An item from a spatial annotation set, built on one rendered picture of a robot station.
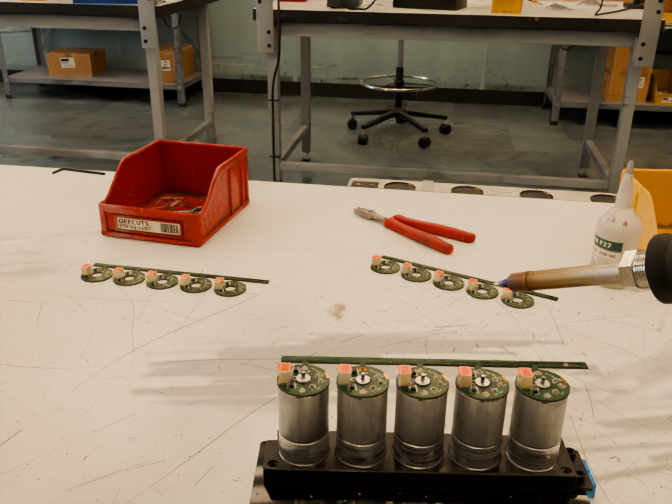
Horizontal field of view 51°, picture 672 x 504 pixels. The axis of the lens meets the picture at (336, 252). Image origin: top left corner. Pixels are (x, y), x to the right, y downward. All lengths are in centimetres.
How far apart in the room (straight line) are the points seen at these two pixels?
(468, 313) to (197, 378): 20
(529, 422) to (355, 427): 8
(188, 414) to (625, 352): 29
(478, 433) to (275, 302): 24
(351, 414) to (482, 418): 6
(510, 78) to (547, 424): 445
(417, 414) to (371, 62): 447
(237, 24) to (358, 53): 82
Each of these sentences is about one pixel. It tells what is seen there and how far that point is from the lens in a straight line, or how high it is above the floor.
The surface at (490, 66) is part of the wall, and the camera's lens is 474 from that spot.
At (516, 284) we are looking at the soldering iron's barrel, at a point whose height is 87.
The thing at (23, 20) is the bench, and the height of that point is 68.
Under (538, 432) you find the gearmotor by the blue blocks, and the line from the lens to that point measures 35.
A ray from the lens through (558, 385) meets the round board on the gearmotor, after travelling 35.
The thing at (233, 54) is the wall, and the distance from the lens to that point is 495.
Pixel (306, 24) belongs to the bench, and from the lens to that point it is 269.
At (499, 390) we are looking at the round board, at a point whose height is 81.
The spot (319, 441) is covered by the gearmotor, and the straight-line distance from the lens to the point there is 35.
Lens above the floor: 100
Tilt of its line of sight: 24 degrees down
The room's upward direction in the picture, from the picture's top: 1 degrees clockwise
